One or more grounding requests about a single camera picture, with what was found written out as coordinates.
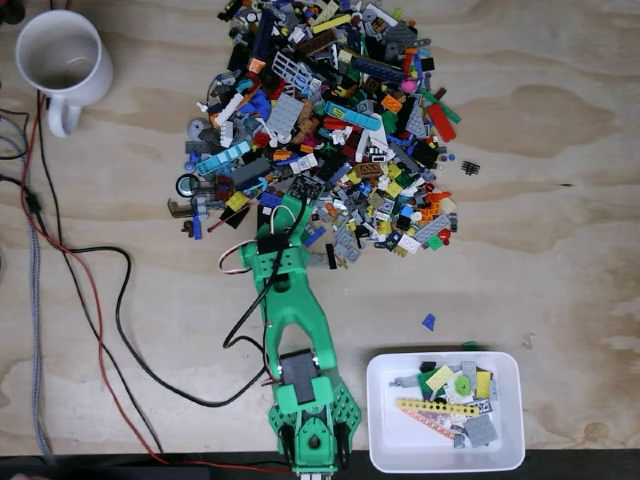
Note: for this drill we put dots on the blue Lego tile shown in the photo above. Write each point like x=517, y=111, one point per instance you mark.
x=314, y=236

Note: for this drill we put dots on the large black Lego plate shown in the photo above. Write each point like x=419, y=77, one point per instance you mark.
x=264, y=215

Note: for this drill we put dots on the black long Lego tile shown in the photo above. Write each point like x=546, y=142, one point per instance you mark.
x=331, y=256

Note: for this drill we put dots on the light blue Lego pickaxe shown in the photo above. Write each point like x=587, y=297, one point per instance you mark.
x=259, y=186

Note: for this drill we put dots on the gold Lego piece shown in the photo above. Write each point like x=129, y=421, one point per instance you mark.
x=341, y=262

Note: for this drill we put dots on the black Lego slope brick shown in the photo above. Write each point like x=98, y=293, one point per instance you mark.
x=235, y=216

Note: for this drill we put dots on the yellow curved Lego brick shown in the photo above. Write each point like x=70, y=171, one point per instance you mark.
x=236, y=200

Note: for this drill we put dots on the large grey Lego slope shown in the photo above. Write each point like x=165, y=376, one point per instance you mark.
x=250, y=172

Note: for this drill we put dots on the red Lego rod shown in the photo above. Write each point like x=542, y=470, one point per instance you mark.
x=216, y=226

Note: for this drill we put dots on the dark red Lego brick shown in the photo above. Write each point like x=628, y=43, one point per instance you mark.
x=224, y=186

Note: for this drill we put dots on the brown Lego brick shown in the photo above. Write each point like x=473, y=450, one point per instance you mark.
x=372, y=169

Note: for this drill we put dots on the grey Lego technic assembly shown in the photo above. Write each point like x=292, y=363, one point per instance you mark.
x=201, y=205

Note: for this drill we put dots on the blue Lego technic beam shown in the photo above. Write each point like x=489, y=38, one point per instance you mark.
x=198, y=229

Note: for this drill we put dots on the brown Lego piece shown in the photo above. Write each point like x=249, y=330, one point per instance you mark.
x=187, y=227

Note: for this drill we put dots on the large grey square Lego plate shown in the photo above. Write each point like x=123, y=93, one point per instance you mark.
x=285, y=114

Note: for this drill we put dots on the white Lego plate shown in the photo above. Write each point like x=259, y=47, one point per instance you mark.
x=409, y=243

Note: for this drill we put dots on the clear round Lego dish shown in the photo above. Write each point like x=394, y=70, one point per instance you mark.
x=185, y=185

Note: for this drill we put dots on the smoke transparent Lego panel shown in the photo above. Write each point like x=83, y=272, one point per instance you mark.
x=179, y=207

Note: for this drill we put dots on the light blue long Lego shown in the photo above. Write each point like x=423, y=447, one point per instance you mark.
x=352, y=115

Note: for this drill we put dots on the grey long Lego plate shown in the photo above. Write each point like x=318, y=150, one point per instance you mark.
x=431, y=227

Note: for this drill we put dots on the grey round Lego piece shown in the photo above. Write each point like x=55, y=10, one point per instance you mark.
x=198, y=129

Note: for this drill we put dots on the green Lego plate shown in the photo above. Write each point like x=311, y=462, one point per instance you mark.
x=437, y=242

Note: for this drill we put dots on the white Lego fence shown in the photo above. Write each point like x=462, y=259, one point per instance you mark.
x=292, y=70

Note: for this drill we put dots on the orange Lego brick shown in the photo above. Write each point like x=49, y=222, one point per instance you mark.
x=392, y=102

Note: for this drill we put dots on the grey Lego wedge plate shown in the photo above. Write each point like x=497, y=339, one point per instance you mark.
x=419, y=124

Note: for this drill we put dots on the blue Lego wedge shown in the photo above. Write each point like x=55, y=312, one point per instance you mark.
x=429, y=322

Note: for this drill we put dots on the dark blue Lego plate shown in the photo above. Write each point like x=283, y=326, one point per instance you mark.
x=377, y=68

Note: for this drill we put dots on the red long Lego plate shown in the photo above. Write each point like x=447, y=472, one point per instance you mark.
x=441, y=122

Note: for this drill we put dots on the pink round Lego piece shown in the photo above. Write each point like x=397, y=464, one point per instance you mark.
x=410, y=85

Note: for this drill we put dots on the brown Lego plate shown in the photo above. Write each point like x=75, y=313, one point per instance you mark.
x=315, y=45

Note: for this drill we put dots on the small black Lego piece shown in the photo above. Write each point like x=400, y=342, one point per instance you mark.
x=470, y=168

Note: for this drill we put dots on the dark blue long Lego brick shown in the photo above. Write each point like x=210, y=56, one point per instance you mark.
x=264, y=34

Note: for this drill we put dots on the yellow long Lego tile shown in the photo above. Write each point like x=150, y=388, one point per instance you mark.
x=331, y=24

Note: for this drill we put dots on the yellow Lego plate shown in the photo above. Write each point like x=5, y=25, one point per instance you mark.
x=439, y=377

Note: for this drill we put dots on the small green Lego piece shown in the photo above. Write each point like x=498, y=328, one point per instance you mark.
x=470, y=344

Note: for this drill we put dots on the yellow Lego technic beam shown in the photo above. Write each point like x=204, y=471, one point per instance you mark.
x=435, y=406

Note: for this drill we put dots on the lime round Lego piece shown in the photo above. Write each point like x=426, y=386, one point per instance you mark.
x=463, y=386

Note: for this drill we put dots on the white plastic bin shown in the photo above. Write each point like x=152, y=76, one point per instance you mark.
x=385, y=440

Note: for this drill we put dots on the salmon Lego technic beam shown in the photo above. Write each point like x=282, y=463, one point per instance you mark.
x=435, y=425

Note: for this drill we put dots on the white mug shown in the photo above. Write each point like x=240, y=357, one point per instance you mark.
x=62, y=55

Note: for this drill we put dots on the black camera board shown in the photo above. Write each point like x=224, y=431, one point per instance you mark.
x=304, y=187

